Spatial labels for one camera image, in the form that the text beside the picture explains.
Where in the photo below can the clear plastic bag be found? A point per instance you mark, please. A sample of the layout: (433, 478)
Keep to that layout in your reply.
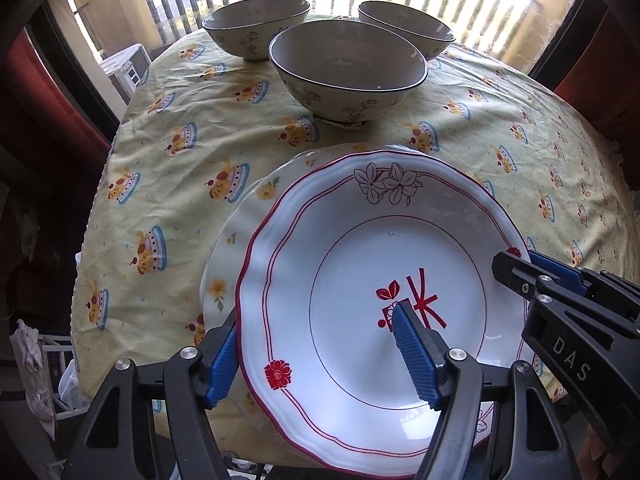
(72, 385)

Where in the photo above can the yellow printed tablecloth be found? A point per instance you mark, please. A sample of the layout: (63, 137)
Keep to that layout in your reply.
(200, 110)

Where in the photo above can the crumpled pale cloth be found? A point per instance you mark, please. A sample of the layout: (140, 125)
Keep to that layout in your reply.
(35, 365)

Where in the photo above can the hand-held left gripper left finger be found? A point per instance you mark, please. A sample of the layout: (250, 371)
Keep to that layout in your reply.
(224, 365)

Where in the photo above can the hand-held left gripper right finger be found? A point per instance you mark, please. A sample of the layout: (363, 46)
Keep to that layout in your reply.
(415, 360)

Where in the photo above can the red curtain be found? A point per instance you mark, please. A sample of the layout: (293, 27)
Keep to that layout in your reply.
(40, 85)
(600, 85)

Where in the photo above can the red rimmed white plate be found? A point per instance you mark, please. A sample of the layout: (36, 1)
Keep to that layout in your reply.
(350, 240)

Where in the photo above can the white air conditioner unit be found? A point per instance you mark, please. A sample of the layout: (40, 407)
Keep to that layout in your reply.
(127, 67)

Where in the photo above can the yellow floral scalloped plate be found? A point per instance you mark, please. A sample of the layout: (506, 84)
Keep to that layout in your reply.
(235, 240)

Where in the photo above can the cream floral bowl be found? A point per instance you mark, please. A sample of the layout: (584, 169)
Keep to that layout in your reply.
(345, 65)
(240, 35)
(430, 42)

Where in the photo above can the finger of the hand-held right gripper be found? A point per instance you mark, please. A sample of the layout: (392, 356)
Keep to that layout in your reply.
(557, 272)
(515, 270)

